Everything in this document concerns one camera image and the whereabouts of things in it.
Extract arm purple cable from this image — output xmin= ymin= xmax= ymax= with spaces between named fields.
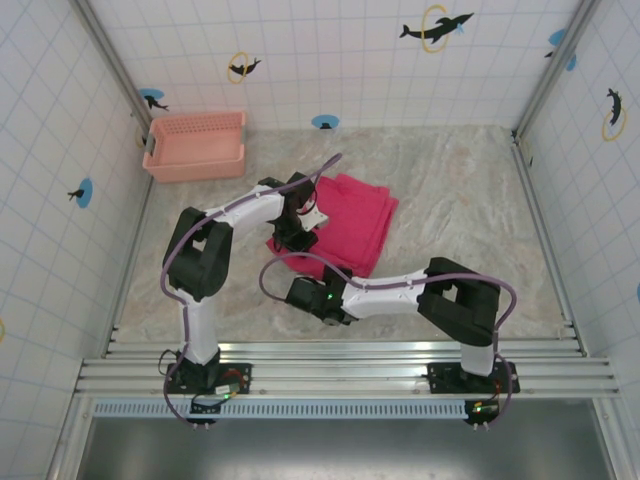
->
xmin=160 ymin=153 xmax=344 ymax=429
xmin=259 ymin=252 xmax=519 ymax=429

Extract small dolphin ring sticker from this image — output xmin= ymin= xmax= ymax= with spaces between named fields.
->
xmin=227 ymin=50 xmax=263 ymax=84
xmin=601 ymin=87 xmax=629 ymax=142

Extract grey metal panel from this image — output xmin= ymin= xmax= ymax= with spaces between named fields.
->
xmin=79 ymin=417 xmax=616 ymax=480

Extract pink plastic basket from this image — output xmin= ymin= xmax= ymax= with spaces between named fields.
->
xmin=142 ymin=110 xmax=248 ymax=183

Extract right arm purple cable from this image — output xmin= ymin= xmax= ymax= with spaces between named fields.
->
xmin=259 ymin=252 xmax=519 ymax=429

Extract white slotted cable duct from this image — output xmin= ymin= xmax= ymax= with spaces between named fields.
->
xmin=92 ymin=399 xmax=471 ymax=419

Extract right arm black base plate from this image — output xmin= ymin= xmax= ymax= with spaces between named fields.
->
xmin=426 ymin=360 xmax=521 ymax=396

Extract aluminium corner post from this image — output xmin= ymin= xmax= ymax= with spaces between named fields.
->
xmin=514 ymin=0 xmax=601 ymax=139
xmin=74 ymin=0 xmax=154 ymax=132

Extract large dolphin ring sticker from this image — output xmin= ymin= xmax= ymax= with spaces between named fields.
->
xmin=398 ymin=3 xmax=475 ymax=54

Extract aluminium side rail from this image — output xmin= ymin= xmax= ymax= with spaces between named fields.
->
xmin=102 ymin=174 xmax=154 ymax=357
xmin=512 ymin=130 xmax=589 ymax=357

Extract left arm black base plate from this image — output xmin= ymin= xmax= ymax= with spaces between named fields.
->
xmin=163 ymin=360 xmax=255 ymax=396

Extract pink long pants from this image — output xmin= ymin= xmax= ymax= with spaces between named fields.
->
xmin=265 ymin=173 xmax=400 ymax=278

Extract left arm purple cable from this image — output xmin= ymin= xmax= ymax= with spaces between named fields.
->
xmin=160 ymin=153 xmax=344 ymax=429

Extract aluminium mounting rail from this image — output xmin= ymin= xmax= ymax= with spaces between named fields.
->
xmin=74 ymin=341 xmax=621 ymax=400

